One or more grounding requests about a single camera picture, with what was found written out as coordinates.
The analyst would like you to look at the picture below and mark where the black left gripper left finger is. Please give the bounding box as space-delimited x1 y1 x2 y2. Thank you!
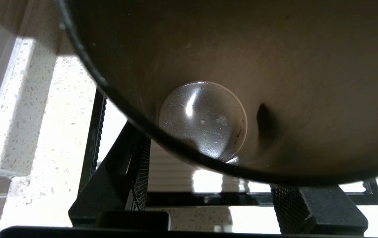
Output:
68 121 152 228

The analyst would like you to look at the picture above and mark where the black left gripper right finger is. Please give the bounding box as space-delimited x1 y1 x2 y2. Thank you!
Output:
270 183 369 236

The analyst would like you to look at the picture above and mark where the round black dish metal centre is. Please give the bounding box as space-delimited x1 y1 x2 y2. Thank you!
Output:
55 0 378 186

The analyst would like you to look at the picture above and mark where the black amenity tray with drawer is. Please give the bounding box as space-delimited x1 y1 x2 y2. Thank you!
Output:
78 89 378 208

